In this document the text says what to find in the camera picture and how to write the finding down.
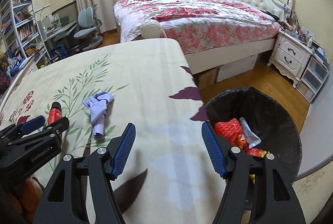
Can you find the red bottle black cap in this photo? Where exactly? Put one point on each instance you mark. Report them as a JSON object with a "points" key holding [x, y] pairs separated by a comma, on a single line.
{"points": [[55, 113]]}

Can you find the red plastic bag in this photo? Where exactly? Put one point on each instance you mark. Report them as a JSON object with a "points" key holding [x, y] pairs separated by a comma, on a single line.
{"points": [[256, 152]]}

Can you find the plastic drawer storage unit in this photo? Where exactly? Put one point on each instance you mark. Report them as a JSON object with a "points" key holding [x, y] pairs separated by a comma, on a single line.
{"points": [[313, 78]]}

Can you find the white nightstand with drawers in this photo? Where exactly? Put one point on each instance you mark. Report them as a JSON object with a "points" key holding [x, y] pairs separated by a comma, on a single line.
{"points": [[290, 56]]}

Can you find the grey study desk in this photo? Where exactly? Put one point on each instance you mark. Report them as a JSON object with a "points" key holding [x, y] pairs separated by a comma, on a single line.
{"points": [[56, 37]]}

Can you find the white bookshelf with books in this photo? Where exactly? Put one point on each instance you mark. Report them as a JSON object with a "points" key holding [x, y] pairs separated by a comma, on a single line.
{"points": [[20, 31]]}

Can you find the pink floral quilt bed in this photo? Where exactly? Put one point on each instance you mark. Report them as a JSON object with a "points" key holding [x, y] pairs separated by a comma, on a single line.
{"points": [[197, 25]]}

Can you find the floral cream bed sheet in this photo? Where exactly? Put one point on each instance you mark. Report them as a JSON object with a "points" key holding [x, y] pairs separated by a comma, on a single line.
{"points": [[168, 177]]}

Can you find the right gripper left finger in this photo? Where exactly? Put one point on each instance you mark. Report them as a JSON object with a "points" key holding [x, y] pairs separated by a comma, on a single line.
{"points": [[62, 200]]}

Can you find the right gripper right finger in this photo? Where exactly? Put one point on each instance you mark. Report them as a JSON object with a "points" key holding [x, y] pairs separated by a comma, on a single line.
{"points": [[274, 200]]}

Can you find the red foam fruit net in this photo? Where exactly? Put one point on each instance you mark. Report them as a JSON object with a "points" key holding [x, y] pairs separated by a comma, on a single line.
{"points": [[232, 131]]}

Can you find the black lined trash bin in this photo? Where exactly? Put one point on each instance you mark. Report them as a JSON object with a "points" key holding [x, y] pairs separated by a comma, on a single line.
{"points": [[266, 118]]}

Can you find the light blue desk chair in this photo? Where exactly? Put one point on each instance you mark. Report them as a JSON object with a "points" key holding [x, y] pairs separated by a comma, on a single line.
{"points": [[89, 32]]}

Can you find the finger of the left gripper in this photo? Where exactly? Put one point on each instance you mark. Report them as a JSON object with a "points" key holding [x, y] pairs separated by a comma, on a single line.
{"points": [[54, 131], [29, 126]]}

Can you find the white round bed post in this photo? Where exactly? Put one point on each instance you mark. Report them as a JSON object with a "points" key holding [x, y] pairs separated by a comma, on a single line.
{"points": [[151, 29]]}

